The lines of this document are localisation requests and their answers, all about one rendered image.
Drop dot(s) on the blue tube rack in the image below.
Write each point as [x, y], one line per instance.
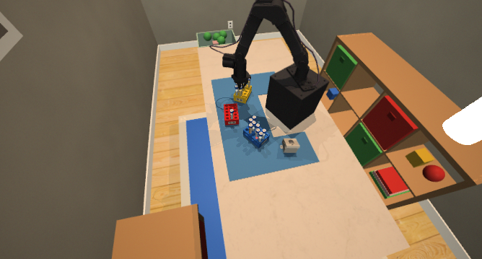
[251, 137]

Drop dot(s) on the light blue mat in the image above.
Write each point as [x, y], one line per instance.
[244, 159]

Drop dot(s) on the red rack with round wells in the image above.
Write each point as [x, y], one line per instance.
[227, 120]

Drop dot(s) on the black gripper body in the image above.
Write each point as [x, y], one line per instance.
[242, 76]

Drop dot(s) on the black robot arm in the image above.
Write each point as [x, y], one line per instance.
[275, 12]

